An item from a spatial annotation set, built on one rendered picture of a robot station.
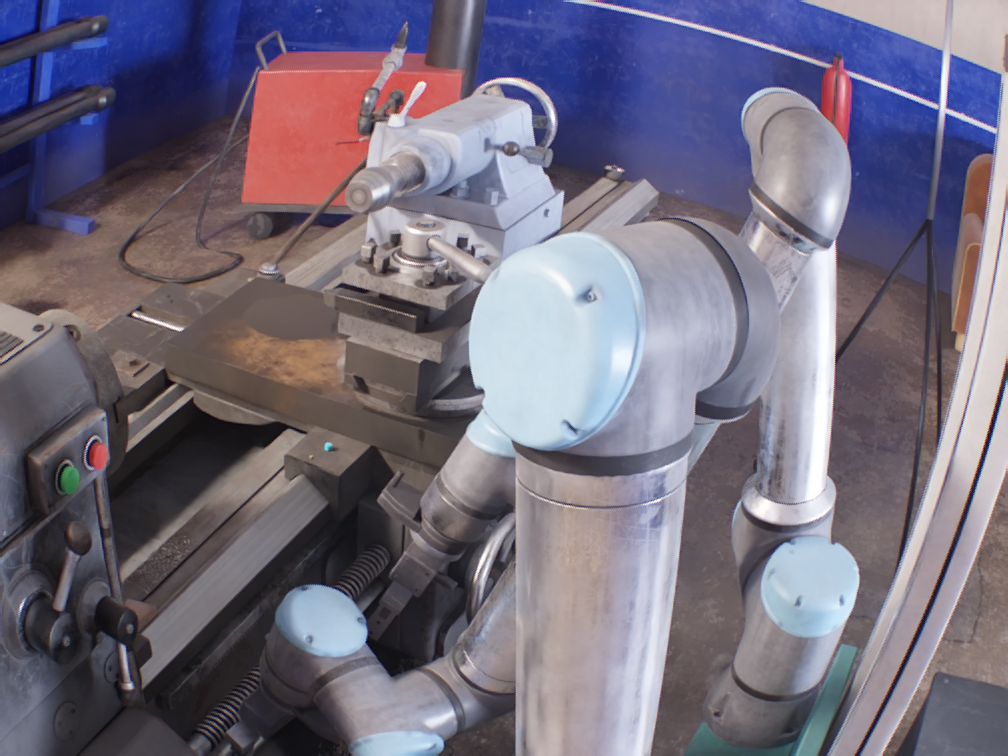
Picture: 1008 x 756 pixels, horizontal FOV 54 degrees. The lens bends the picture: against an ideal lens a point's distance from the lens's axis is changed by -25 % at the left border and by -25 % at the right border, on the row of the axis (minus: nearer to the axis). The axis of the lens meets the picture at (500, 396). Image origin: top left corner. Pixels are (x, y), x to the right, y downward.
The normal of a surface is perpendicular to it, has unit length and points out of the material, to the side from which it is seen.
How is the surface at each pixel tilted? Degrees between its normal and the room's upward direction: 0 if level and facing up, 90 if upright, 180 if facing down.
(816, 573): 5
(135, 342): 0
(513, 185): 66
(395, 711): 25
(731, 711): 70
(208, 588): 36
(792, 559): 5
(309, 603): 19
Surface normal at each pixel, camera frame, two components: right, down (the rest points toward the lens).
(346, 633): 0.31, -0.69
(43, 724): 0.91, 0.27
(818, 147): 0.08, -0.39
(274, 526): 0.62, -0.55
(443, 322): 0.11, -0.87
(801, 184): -0.22, -0.04
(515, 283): -0.74, 0.13
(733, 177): -0.39, 0.40
